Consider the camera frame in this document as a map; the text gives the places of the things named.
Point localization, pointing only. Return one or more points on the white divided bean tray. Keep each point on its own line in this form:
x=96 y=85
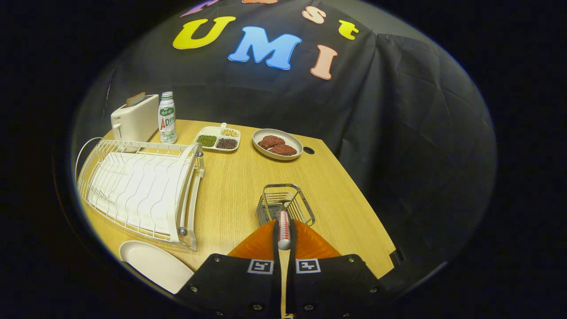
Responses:
x=217 y=137

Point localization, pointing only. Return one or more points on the white toaster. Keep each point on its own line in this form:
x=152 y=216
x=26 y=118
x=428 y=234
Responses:
x=137 y=119

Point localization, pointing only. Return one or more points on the toast bread slice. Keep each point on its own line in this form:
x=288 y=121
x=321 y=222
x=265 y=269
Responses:
x=135 y=99

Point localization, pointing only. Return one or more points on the cream oval meat dish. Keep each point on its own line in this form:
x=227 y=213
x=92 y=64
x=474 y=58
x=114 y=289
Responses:
x=266 y=153

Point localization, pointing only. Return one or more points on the black backdrop cloth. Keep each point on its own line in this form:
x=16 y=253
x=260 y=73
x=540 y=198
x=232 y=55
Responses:
x=407 y=124

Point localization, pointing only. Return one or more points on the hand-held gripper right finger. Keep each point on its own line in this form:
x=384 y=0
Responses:
x=332 y=288

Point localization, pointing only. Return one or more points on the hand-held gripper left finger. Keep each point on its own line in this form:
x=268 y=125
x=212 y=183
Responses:
x=234 y=288

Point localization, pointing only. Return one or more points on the red meat piece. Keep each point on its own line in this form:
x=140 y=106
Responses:
x=271 y=141
x=283 y=150

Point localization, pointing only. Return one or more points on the cream round plate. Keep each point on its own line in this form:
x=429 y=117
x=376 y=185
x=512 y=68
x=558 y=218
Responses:
x=155 y=263

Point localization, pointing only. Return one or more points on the white green-label drink bottle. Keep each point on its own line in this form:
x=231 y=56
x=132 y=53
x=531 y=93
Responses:
x=167 y=119

